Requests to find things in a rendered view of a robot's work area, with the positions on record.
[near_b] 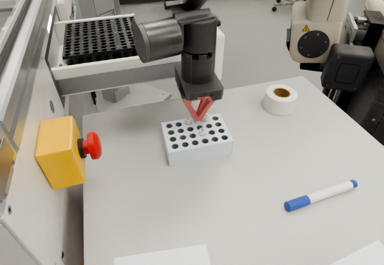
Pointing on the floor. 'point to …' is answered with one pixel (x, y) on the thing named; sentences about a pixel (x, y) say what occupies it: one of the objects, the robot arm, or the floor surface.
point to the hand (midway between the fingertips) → (197, 116)
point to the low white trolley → (235, 183)
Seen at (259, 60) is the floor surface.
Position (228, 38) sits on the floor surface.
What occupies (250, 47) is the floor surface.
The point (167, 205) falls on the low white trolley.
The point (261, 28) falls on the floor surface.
